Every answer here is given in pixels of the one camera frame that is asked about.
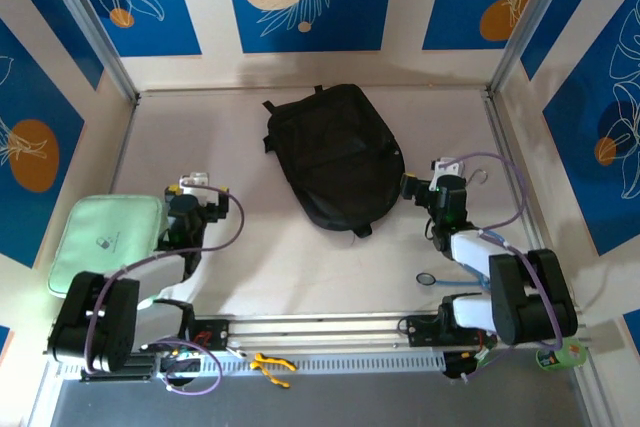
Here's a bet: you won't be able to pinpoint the black backpack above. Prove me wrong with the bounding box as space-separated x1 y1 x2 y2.
262 82 407 239

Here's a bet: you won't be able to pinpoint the blue stethoscope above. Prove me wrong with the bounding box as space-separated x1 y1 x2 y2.
415 169 507 293

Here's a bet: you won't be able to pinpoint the mint green zip pouch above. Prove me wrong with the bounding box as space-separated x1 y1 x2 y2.
47 195 169 298

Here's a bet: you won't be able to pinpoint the black ribbed block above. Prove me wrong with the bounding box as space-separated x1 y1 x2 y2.
79 352 156 382

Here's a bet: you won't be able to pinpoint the yellow clips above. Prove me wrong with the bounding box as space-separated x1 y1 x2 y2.
249 352 297 389

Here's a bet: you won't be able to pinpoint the green bottle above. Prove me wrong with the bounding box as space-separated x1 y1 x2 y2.
535 341 587 372

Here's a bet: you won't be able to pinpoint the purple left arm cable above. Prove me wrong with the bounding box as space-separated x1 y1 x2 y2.
84 186 246 396

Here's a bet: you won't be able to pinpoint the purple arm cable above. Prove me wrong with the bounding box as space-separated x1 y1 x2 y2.
439 150 564 383
84 186 246 396

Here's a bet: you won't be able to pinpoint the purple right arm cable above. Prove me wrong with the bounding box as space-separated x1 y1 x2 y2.
439 150 564 383

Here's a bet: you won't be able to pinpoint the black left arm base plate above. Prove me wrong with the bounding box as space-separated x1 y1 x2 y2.
192 317 231 352

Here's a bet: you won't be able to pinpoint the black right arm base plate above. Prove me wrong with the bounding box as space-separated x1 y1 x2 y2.
405 314 499 348

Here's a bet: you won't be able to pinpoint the aluminium front rail frame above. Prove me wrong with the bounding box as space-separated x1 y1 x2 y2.
42 306 594 356

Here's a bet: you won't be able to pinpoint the grey slotted cable duct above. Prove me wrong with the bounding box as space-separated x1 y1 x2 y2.
54 351 446 378

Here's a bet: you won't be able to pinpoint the aluminium corner post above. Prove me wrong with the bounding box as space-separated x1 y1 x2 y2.
490 0 575 96
37 0 140 102

